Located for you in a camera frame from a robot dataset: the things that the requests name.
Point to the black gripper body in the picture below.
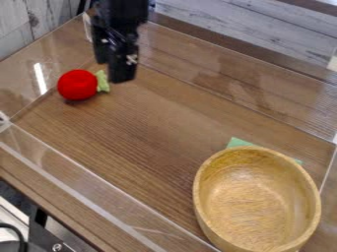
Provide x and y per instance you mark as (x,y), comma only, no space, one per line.
(119,15)

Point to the green cloth piece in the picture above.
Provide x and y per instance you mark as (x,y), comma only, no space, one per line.
(234,142)

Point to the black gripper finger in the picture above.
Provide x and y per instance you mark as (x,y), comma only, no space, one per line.
(99,45)
(122,56)

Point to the red plush tomato toy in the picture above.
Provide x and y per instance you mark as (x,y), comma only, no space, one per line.
(79,84)

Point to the clear acrylic tray wall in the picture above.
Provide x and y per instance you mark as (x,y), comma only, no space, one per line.
(108,163)

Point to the black metal table mount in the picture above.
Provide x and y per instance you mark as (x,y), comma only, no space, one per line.
(40,236)

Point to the wooden oval bowl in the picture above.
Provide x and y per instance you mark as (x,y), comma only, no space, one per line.
(255,201)

